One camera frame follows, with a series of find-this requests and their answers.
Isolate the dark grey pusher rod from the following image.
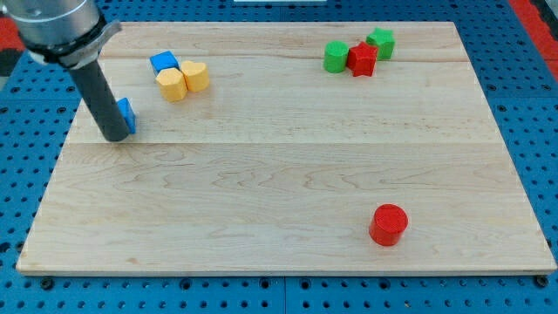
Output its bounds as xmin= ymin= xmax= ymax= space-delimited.
xmin=69 ymin=61 xmax=130 ymax=142

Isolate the green star block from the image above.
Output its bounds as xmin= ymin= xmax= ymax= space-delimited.
xmin=366 ymin=27 xmax=396 ymax=60

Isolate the green cylinder block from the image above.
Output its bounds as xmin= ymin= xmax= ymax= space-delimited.
xmin=323 ymin=40 xmax=349 ymax=73

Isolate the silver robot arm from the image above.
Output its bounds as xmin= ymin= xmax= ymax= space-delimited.
xmin=1 ymin=0 xmax=131 ymax=142

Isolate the blue cube block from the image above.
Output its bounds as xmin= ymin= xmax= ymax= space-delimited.
xmin=149 ymin=51 xmax=180 ymax=76

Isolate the red cylinder block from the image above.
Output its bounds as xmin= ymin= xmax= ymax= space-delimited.
xmin=369 ymin=203 xmax=409 ymax=247

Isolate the red star block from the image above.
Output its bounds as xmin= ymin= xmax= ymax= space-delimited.
xmin=346 ymin=42 xmax=378 ymax=77

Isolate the yellow heart block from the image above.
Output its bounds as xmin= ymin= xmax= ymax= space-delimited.
xmin=180 ymin=60 xmax=210 ymax=92

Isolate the wooden board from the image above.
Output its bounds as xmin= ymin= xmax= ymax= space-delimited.
xmin=17 ymin=22 xmax=556 ymax=276

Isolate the blue triangle block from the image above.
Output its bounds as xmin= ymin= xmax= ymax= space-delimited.
xmin=117 ymin=98 xmax=136 ymax=134

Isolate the yellow hexagon block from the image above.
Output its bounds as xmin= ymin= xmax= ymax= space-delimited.
xmin=155 ymin=68 xmax=187 ymax=102

